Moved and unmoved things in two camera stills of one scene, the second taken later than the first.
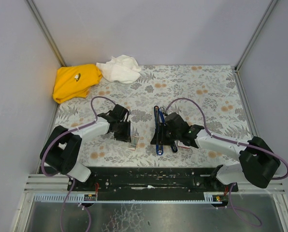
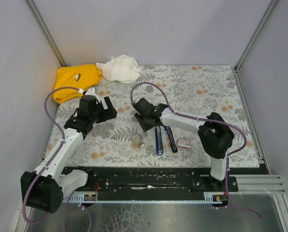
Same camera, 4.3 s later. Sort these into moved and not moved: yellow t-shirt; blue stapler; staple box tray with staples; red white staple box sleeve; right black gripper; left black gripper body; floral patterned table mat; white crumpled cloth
Moved: staple box tray with staples; right black gripper; left black gripper body
Not moved: red white staple box sleeve; floral patterned table mat; yellow t-shirt; white crumpled cloth; blue stapler
